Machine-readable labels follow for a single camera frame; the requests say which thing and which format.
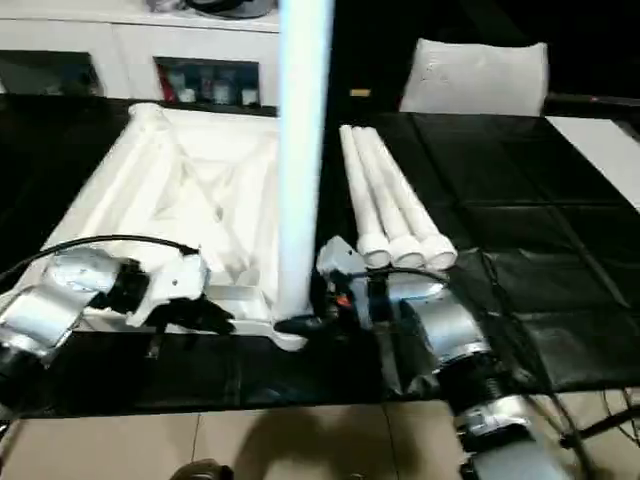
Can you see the grey bag on cabinet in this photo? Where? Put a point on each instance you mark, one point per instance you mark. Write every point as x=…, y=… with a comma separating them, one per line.
x=230, y=6

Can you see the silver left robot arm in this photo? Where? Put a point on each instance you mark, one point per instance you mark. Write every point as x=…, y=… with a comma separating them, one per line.
x=60, y=300

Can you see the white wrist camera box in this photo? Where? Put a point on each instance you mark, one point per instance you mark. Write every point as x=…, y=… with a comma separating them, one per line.
x=338, y=262
x=170, y=282

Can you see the white plastic table top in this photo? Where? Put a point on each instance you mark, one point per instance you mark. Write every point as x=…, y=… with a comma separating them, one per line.
x=190, y=190

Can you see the black work mat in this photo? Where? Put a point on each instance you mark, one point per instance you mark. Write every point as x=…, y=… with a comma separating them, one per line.
x=520, y=250

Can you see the white flat board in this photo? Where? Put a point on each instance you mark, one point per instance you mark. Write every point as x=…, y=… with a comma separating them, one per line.
x=605, y=150

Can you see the white cabinet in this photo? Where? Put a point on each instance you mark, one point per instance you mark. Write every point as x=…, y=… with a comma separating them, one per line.
x=90, y=45

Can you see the small tan label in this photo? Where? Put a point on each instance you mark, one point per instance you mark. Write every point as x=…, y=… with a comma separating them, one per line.
x=360, y=93

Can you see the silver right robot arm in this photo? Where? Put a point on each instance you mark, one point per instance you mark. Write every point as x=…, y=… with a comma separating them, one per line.
x=470, y=370

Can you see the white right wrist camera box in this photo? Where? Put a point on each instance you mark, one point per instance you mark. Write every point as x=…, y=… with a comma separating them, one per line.
x=338, y=262

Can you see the black robot foot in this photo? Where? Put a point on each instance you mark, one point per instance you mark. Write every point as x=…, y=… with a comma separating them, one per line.
x=205, y=470

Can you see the black stand bar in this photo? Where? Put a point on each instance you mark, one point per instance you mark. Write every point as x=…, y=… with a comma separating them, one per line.
x=605, y=430

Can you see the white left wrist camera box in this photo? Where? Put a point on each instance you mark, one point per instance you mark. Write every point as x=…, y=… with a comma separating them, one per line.
x=170, y=282

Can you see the white plastic bag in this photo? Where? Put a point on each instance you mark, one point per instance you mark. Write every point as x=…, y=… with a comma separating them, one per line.
x=475, y=75

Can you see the white plastic table leg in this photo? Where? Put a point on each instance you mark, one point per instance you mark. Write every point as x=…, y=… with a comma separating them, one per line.
x=303, y=150
x=362, y=190
x=388, y=195
x=412, y=200

